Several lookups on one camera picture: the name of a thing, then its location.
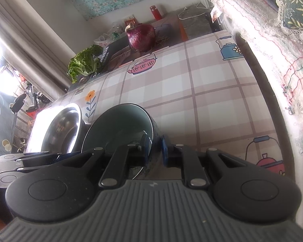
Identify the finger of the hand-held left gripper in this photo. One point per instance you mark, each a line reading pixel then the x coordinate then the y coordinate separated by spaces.
pixel 22 155
pixel 37 165

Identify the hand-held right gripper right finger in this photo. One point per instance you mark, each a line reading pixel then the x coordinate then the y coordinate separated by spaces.
pixel 166 151

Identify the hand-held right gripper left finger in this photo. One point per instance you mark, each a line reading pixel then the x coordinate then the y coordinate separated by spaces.
pixel 146 145

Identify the green ceramic bowl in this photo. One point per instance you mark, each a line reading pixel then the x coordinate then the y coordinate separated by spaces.
pixel 116 126

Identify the small steel basin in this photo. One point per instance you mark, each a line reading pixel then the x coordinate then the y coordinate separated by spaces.
pixel 60 128

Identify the grey cloth with circles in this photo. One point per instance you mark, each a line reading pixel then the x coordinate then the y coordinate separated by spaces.
pixel 0 121

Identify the wheelchair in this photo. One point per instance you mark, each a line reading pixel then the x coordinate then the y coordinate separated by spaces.
pixel 22 100

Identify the black cardboard box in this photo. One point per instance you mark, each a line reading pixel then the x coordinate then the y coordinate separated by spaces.
pixel 113 55

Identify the napa cabbage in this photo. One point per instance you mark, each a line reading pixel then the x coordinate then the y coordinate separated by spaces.
pixel 84 61

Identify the red cabbage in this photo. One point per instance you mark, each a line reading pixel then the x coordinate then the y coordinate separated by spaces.
pixel 141 37

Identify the white plastic bag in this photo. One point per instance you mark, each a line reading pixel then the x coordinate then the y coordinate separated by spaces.
pixel 100 40

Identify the beige curtain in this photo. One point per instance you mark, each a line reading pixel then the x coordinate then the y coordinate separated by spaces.
pixel 27 35

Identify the red thermos bottle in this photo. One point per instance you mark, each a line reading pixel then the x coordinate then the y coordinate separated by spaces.
pixel 155 12

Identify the white quilted blanket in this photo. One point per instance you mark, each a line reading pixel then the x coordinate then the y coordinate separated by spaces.
pixel 262 17

